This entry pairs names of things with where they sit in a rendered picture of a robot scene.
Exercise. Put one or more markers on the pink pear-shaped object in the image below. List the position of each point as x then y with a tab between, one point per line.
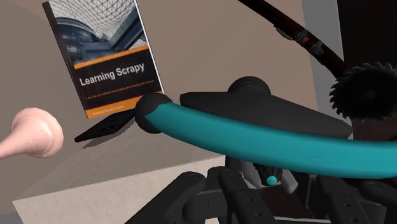
34	133

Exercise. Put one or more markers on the dark rod with toothed wheel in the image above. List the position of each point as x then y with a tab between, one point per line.
366	91

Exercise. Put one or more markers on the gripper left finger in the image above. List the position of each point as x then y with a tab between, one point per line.
189	198

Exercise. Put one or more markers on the teal and black curved object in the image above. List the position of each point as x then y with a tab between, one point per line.
248	136

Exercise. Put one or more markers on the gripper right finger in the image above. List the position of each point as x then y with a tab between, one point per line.
356	201

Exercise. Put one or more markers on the dark book with orange stripes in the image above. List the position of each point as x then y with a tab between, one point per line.
108	71

